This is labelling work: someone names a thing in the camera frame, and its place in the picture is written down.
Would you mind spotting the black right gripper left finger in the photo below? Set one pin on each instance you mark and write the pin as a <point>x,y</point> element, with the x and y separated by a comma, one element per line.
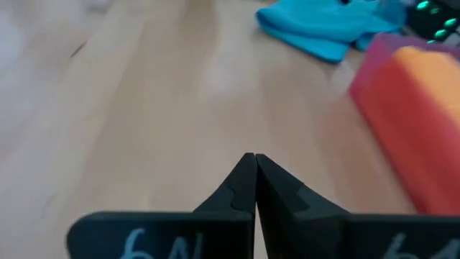
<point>161,235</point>

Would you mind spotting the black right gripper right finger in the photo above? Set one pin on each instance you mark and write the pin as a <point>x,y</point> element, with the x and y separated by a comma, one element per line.
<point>341,235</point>

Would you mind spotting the red plastic basket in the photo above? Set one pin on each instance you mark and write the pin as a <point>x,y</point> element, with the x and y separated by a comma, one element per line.
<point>402,126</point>

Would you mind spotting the orange microfiber towel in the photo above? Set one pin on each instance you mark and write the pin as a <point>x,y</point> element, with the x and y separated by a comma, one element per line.
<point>435,75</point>

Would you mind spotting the small teal microfiber towel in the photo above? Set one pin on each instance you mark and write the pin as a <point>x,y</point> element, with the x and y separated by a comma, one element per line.
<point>323,25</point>

